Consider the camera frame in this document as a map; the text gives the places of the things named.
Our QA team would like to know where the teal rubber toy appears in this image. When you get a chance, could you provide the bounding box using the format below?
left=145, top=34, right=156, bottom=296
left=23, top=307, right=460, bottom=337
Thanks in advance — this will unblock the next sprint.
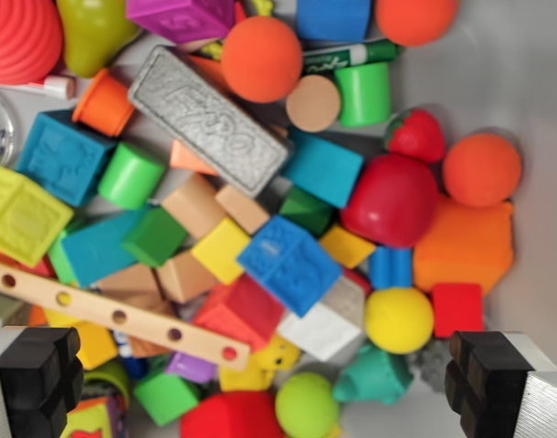
left=331, top=343, right=415, bottom=405

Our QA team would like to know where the teal triangular block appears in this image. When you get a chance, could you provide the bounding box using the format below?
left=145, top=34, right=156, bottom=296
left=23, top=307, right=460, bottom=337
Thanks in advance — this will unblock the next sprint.
left=60, top=208, right=152, bottom=289

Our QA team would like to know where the pale yellow wooden block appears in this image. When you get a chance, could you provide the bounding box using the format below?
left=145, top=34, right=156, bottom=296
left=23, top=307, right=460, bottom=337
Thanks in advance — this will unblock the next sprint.
left=42, top=308, right=81, bottom=328

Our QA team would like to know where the peach triangular block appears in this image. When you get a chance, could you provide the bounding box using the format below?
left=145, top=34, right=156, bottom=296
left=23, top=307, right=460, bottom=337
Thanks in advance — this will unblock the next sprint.
left=169, top=139, right=221, bottom=178

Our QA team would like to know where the wooden bar with holes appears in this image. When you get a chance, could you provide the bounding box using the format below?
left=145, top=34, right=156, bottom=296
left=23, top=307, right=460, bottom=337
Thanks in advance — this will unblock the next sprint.
left=0, top=258, right=253, bottom=372

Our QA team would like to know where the yellow wooden cube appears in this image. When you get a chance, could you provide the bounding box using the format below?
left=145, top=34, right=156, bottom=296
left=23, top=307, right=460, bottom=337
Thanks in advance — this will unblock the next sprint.
left=74, top=320, right=121, bottom=371
left=190, top=216, right=253, bottom=287
left=319, top=223, right=377, bottom=271

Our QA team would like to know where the blue block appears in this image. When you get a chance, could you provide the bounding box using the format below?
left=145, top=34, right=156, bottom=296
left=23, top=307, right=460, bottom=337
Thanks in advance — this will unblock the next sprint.
left=296, top=0, right=373, bottom=42

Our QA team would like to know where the red plastic strawberry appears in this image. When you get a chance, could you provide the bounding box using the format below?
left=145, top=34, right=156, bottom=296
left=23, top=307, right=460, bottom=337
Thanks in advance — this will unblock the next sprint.
left=384, top=108, right=447, bottom=164

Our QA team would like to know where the brown grained wooden block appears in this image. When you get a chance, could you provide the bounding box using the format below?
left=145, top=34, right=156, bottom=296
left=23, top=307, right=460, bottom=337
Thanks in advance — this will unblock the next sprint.
left=126, top=336, right=173, bottom=360

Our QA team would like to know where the plain red soft cube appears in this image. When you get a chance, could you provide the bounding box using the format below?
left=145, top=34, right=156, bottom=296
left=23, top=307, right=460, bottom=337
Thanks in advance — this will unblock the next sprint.
left=179, top=391, right=285, bottom=438

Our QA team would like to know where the orange plastic cup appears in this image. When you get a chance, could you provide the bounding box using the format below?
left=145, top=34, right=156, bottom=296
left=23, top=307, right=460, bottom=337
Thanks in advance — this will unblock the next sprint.
left=71, top=68, right=136, bottom=138

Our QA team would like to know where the purple plastic cup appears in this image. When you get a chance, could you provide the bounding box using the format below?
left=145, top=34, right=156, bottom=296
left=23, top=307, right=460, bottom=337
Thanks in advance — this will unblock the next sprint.
left=163, top=349, right=218, bottom=384

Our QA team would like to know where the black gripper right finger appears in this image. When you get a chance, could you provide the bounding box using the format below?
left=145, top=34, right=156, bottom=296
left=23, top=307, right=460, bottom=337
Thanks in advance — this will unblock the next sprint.
left=444, top=330, right=557, bottom=438

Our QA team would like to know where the red wooden block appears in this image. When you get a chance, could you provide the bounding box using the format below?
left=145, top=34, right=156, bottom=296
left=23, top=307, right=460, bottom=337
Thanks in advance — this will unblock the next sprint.
left=430, top=282, right=484, bottom=339

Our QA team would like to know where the white grey block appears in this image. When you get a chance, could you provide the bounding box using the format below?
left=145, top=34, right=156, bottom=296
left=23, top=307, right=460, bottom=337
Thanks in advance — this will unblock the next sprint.
left=275, top=275, right=368, bottom=362

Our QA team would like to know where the lime green foam ball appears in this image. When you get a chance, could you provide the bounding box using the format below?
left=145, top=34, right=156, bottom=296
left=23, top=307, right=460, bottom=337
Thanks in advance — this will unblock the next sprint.
left=274, top=370, right=342, bottom=438

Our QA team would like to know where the yellow spotted rubber animal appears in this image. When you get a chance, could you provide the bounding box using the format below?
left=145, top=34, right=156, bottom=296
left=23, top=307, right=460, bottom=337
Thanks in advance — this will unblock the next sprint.
left=217, top=334, right=303, bottom=393

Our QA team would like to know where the green Expo marker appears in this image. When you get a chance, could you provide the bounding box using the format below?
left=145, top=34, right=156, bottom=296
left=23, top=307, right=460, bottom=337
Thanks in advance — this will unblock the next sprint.
left=301, top=38, right=404, bottom=77

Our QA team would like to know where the yellow foam ball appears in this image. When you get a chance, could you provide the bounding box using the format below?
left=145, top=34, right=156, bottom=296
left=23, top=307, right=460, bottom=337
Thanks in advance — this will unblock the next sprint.
left=363, top=287, right=436, bottom=356

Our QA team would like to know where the green wooden cylinder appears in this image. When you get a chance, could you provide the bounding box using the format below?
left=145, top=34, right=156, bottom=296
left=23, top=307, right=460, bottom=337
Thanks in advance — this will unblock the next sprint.
left=97, top=141, right=167, bottom=212
left=333, top=61, right=392, bottom=129

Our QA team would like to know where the grey plastic bin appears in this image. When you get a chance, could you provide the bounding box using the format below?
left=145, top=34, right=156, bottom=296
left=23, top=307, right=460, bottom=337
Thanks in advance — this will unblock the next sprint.
left=0, top=0, right=557, bottom=438

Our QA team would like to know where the red ribbed dome toy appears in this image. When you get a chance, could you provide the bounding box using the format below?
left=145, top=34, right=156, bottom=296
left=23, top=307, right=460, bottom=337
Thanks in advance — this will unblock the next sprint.
left=0, top=0, right=64, bottom=87

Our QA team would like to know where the blue embossed soft cube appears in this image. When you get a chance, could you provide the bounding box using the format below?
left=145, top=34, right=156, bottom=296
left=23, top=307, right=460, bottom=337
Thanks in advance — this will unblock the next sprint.
left=236, top=214, right=344, bottom=319

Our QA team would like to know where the red embossed soft cube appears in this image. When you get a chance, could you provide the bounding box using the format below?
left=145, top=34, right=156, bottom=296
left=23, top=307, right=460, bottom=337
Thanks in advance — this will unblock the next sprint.
left=193, top=273, right=288, bottom=353

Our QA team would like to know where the blue Expo marker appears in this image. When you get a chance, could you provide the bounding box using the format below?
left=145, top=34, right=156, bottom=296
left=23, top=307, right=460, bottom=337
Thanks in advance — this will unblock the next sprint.
left=112, top=328, right=150, bottom=381

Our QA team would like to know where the orange wooden block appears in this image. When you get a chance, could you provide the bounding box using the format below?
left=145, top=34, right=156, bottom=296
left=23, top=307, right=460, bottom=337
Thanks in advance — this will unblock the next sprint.
left=186, top=54, right=232, bottom=92
left=28, top=304, right=49, bottom=328

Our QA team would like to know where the tan wooden block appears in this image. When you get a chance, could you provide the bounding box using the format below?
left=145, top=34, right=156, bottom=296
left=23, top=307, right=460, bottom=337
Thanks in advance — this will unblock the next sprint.
left=160, top=172, right=228, bottom=242
left=156, top=250, right=218, bottom=306
left=214, top=184, right=272, bottom=236
left=94, top=263, right=164, bottom=302

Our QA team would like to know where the grey lumpy toy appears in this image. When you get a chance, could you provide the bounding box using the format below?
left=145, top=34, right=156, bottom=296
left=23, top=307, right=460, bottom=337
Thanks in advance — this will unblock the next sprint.
left=406, top=339, right=454, bottom=394

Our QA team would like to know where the dark green wooden block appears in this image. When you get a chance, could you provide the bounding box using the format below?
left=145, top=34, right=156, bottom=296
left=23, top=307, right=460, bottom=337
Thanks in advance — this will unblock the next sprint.
left=278, top=185, right=337, bottom=239

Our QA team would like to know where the blue wooden cylinder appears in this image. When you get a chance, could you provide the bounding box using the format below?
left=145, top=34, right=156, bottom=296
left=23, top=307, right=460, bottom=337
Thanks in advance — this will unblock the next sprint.
left=368, top=245, right=415, bottom=291

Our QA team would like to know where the tan wooden cylinder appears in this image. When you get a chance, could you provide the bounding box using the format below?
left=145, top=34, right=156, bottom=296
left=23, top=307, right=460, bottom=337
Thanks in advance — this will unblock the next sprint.
left=285, top=74, right=342, bottom=134

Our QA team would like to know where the green wooden cube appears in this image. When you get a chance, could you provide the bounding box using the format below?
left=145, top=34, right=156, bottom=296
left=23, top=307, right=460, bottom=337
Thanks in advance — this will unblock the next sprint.
left=132, top=370, right=202, bottom=428
left=121, top=206, right=190, bottom=268

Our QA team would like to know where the grey Expo eraser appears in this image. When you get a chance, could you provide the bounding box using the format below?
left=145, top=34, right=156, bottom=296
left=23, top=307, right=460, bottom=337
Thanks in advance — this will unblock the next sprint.
left=127, top=44, right=295, bottom=199

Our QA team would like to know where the lime plastic cup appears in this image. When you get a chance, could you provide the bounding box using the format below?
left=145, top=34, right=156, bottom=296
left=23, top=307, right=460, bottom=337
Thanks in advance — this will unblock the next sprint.
left=83, top=360, right=133, bottom=408

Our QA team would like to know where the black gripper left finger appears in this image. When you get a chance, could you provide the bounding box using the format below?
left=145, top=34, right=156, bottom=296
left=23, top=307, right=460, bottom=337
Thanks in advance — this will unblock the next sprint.
left=0, top=325, right=85, bottom=438

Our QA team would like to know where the orange soft cube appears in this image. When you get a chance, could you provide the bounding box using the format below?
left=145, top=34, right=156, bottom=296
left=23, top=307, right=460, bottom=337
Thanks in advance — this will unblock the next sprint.
left=412, top=193, right=515, bottom=297

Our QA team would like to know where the purple soft cube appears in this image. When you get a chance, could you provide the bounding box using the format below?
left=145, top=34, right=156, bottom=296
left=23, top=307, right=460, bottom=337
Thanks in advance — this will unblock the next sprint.
left=125, top=0, right=237, bottom=46

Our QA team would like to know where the teal embossed soft cube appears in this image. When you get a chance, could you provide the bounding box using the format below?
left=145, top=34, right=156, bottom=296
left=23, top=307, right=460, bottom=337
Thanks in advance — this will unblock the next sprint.
left=15, top=109, right=121, bottom=208

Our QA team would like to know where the lime embossed soft cube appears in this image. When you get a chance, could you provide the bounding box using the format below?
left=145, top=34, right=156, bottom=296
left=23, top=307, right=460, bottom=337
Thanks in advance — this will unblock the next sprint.
left=0, top=162, right=76, bottom=268

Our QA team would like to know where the green plastic pear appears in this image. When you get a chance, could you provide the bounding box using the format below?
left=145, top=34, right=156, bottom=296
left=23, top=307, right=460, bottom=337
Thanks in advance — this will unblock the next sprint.
left=56, top=0, right=142, bottom=78

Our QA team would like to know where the orange foam ball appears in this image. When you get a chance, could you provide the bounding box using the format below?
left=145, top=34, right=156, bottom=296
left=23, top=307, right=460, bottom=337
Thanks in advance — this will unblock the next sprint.
left=374, top=0, right=459, bottom=47
left=442, top=132, right=523, bottom=208
left=220, top=16, right=304, bottom=104

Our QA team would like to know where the red plastic apple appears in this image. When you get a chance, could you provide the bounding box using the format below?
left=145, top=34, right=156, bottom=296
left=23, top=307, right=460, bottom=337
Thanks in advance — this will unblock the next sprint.
left=339, top=152, right=440, bottom=249

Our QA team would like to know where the fabric cube with red fish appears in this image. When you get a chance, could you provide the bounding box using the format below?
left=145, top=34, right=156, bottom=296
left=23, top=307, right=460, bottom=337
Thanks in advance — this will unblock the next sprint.
left=60, top=394, right=130, bottom=438

